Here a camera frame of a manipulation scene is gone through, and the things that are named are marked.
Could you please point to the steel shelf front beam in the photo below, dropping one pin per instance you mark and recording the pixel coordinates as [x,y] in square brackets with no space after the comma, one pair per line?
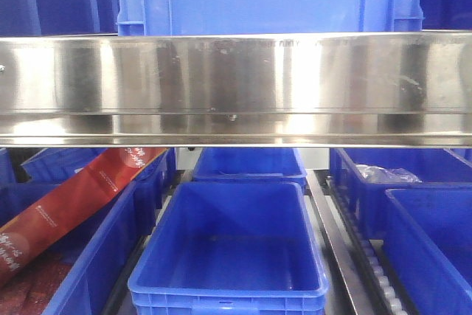
[381,89]

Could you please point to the blue bin right shelf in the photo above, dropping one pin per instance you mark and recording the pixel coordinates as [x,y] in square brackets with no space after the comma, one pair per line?
[428,243]

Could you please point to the blue bin centre rear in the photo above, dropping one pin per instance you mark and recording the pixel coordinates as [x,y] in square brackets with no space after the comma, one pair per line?
[244,164]

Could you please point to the blue bin centre front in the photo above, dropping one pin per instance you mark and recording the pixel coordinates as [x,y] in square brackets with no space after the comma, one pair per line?
[231,248]

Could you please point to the red packaging bag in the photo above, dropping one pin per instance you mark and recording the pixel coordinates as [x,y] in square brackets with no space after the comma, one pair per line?
[61,210]

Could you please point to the plastic bag in bin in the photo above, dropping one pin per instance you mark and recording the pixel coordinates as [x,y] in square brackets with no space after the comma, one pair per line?
[377,174]

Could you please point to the blue bin left front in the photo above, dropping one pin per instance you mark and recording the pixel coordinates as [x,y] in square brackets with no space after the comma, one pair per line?
[77,274]

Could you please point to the white roller track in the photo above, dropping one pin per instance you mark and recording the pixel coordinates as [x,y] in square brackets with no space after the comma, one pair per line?
[383,288]

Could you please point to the steel shelf divider rail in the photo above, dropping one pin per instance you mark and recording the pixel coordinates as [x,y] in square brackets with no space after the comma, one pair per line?
[347,294]

